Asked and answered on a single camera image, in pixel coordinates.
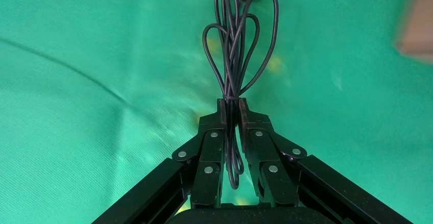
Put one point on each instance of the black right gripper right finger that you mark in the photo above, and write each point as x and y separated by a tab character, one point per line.
267	158

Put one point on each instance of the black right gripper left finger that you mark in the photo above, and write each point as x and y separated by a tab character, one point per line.
209	155

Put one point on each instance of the orange cardboard box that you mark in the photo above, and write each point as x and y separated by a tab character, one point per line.
417	29

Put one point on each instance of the green table mat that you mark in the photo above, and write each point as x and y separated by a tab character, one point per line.
84	148

